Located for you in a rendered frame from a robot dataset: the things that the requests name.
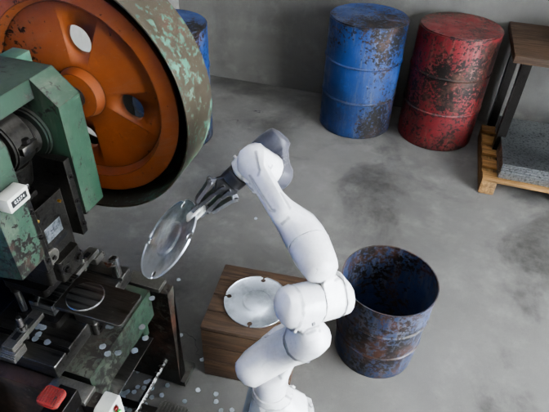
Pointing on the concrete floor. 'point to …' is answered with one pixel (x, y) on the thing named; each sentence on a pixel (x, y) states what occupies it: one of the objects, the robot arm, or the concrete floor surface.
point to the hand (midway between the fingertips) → (195, 213)
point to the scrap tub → (385, 310)
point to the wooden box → (220, 332)
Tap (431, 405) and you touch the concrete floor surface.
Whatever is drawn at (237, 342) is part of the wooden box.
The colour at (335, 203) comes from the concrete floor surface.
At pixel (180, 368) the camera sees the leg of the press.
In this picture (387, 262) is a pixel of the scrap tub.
